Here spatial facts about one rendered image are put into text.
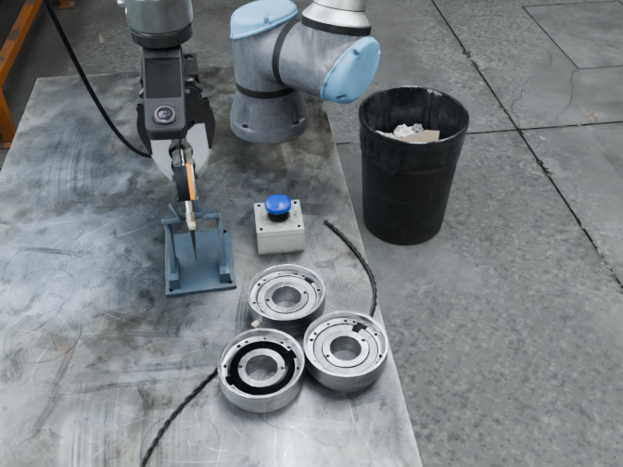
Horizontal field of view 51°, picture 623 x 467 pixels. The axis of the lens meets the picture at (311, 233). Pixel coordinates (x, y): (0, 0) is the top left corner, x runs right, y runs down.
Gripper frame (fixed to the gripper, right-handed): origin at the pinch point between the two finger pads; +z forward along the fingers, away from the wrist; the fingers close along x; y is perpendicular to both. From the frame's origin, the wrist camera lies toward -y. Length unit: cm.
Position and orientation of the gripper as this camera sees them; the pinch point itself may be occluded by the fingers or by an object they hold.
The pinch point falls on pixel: (184, 174)
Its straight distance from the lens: 90.4
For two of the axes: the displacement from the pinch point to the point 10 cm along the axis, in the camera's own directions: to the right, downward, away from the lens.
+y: -1.7, -6.5, 7.4
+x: -9.8, 1.2, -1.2
